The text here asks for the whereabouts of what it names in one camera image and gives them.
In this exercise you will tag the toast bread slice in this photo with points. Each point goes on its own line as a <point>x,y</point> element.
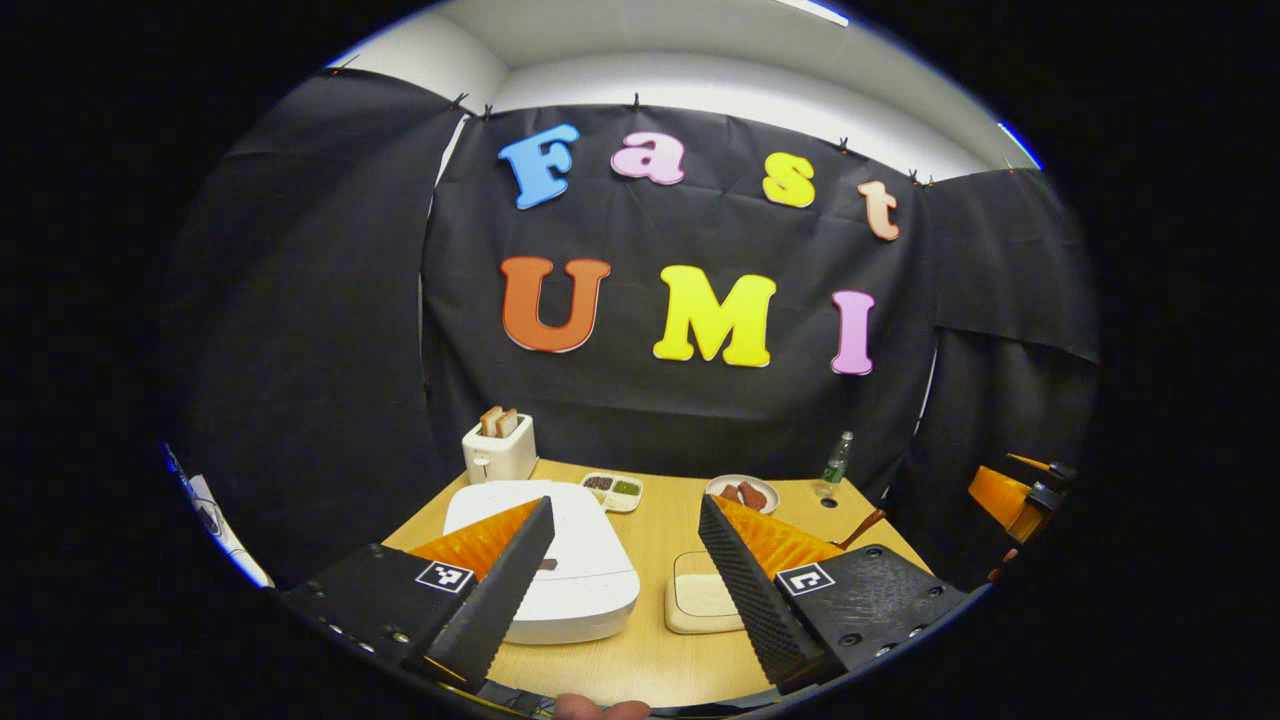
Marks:
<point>489,422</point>
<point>509,423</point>

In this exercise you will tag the white toaster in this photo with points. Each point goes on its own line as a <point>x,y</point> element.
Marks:
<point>500,460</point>

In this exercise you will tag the clear plastic water bottle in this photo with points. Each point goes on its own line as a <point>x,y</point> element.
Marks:
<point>836,465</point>

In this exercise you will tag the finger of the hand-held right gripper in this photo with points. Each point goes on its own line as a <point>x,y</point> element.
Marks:
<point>1045,468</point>
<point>995,495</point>

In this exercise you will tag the brown wooden spoon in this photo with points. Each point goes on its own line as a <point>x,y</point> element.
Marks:
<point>862,528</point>

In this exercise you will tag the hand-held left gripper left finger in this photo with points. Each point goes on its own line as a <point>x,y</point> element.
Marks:
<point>505,590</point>

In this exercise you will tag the white divided seasoning dish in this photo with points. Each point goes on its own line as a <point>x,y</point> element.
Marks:
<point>612,492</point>

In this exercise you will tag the white rice cooker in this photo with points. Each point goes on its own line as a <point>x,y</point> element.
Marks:
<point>590,580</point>

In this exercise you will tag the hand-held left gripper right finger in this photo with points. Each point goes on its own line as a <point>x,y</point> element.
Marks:
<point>750,600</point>

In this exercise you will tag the computer monitor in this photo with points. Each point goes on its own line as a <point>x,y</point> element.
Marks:
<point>175,468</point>

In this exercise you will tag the white round plate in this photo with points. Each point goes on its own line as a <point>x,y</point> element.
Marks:
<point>715,480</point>

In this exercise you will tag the white side desk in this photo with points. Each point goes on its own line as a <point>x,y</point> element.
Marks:
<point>235,545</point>

